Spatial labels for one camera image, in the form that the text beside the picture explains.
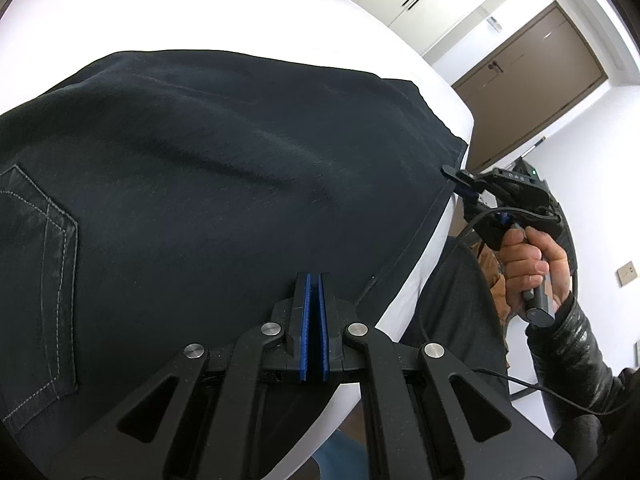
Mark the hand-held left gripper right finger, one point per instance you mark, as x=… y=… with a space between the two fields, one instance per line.
x=324 y=320

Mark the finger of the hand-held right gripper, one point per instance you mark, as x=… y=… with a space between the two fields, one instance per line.
x=457 y=174
x=469 y=192

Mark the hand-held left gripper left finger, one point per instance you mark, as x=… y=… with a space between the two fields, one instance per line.
x=306 y=320

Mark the black pants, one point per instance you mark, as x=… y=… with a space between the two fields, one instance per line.
x=200 y=185

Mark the person's right forearm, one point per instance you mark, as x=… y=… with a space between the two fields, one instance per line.
x=580 y=355

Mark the person's right hand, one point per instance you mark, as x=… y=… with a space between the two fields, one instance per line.
x=530 y=265

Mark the brown door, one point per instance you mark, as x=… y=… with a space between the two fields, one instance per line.
x=525 y=85

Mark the person's grey trouser leg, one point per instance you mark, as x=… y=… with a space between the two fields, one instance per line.
x=450 y=320

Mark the blue cloth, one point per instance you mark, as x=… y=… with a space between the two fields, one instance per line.
x=342 y=457

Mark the bed with white sheet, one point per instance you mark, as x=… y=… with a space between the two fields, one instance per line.
x=200 y=20

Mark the beige wall switch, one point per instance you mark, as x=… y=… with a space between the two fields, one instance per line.
x=627 y=275

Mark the small wall panel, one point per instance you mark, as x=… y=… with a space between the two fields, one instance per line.
x=495 y=23

